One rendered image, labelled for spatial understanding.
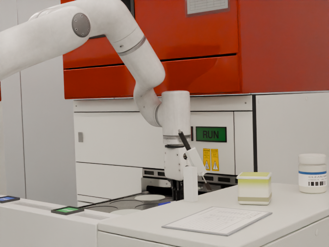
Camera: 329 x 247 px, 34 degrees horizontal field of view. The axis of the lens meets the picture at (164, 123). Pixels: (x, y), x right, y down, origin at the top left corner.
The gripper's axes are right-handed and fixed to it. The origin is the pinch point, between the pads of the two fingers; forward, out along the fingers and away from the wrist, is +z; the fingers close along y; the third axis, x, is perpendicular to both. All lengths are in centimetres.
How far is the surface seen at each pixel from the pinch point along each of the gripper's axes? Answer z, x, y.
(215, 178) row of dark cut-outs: -3.7, -14.1, 0.5
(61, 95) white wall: -33, -73, 295
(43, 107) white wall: -23, -65, 319
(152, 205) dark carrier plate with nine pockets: 2.4, 6.9, 4.1
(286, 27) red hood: -51, -40, -5
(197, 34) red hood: -48.5, -9.2, 0.9
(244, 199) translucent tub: -5.7, 6.0, -38.1
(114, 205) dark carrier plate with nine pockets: 2.4, 15.8, 11.6
